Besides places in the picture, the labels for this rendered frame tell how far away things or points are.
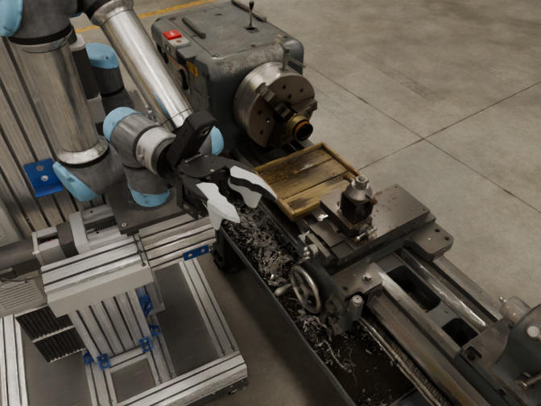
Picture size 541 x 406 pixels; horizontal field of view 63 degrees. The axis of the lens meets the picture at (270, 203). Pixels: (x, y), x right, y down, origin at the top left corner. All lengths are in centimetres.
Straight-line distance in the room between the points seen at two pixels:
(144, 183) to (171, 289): 144
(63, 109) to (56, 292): 49
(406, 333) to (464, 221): 175
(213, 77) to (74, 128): 79
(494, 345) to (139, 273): 97
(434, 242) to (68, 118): 117
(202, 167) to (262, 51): 119
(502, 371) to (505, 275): 157
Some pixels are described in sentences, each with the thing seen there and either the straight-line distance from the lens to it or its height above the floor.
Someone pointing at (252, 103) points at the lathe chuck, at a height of 116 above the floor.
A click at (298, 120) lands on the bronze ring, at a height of 112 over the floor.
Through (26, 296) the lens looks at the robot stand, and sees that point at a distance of 165.
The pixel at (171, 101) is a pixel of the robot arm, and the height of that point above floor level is 156.
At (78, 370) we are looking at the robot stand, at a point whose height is 21.
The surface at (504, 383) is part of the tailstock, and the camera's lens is 134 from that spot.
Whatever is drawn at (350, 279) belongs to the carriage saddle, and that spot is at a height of 91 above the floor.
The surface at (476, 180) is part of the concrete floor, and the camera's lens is 342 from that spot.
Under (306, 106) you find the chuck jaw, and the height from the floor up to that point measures 111.
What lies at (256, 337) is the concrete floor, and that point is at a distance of 233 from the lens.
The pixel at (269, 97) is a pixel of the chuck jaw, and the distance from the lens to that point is 166.
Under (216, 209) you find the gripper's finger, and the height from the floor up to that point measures 159.
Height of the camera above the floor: 203
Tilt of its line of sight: 44 degrees down
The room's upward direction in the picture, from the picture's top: straight up
